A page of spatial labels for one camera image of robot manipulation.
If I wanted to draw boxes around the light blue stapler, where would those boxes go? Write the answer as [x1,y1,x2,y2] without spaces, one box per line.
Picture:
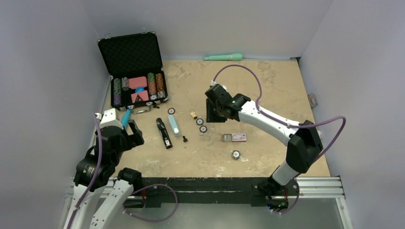
[168,114,180,136]

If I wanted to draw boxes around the blue handled tool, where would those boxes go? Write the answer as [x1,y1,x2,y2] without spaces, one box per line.
[121,109,131,129]

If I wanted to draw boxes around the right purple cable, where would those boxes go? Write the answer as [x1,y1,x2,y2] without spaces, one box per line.
[210,64,346,216]

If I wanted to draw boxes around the red staple box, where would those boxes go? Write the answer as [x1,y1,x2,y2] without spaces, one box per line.
[222,134,247,142]

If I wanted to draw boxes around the black poker chip case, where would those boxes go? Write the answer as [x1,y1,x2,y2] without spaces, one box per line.
[97,31,169,111]

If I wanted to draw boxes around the orange chip stack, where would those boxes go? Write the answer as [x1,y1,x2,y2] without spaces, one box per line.
[155,73,166,98]

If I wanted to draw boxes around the poker chip upper middle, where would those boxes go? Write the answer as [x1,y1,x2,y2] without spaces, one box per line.
[196,118,204,125]

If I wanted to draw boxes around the mint green marker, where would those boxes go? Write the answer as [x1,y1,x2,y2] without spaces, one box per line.
[203,53,243,61]

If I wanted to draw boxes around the purple cable loop front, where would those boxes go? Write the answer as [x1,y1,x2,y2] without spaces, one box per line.
[122,184,179,222]

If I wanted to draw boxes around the green chip stack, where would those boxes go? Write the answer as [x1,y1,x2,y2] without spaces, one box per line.
[113,78,121,106]

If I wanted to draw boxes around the pink card deck upper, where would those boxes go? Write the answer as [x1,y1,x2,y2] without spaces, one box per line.
[128,76,148,89]

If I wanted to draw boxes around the small cork piece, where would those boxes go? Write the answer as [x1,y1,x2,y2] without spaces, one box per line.
[190,112,198,120]

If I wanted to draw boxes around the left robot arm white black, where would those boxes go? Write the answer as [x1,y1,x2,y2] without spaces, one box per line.
[64,119,144,229]

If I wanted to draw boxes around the grey poker chip front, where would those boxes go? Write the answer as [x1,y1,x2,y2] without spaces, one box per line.
[231,150,241,160]

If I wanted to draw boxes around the poker chip near case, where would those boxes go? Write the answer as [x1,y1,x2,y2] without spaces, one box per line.
[168,108,176,115]

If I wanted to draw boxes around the pink card deck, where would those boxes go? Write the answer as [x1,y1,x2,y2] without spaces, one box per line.
[128,76,148,89]
[131,91,149,103]

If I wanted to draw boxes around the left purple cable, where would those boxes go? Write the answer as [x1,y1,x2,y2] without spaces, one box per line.
[65,114,104,229]

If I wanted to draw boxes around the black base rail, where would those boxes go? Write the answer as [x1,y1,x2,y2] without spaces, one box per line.
[125,177,345,210]

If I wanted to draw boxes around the orange black poker chip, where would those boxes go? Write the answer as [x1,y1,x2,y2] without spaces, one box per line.
[199,125,207,133]

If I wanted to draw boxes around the pink card deck lower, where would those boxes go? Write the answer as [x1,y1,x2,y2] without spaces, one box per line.
[131,91,149,103]

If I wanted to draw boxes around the black stapler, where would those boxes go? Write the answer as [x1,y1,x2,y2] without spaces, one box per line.
[156,118,173,149]

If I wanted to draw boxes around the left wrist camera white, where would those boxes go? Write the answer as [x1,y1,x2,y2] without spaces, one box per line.
[94,108,124,129]

